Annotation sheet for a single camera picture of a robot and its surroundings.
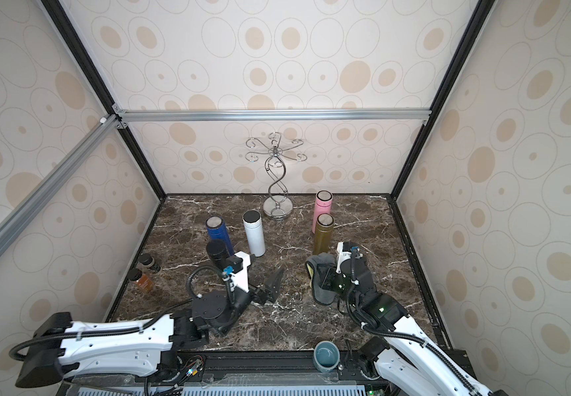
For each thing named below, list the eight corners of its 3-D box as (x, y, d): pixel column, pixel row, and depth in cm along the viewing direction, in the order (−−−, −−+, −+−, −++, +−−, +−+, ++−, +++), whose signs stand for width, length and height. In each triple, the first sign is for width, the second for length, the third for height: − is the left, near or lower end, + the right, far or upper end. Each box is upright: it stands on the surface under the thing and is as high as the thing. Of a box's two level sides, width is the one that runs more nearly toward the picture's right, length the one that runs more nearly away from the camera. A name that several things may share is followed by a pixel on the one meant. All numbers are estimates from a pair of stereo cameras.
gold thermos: (313, 257, 101) (318, 224, 83) (312, 247, 104) (317, 213, 87) (327, 257, 101) (335, 224, 83) (326, 247, 104) (333, 213, 87)
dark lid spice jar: (148, 275, 95) (136, 262, 88) (151, 266, 98) (140, 253, 90) (160, 275, 95) (149, 262, 88) (163, 266, 98) (153, 253, 90)
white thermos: (250, 256, 101) (242, 223, 84) (251, 244, 105) (244, 209, 88) (265, 257, 101) (260, 223, 84) (266, 244, 105) (262, 209, 88)
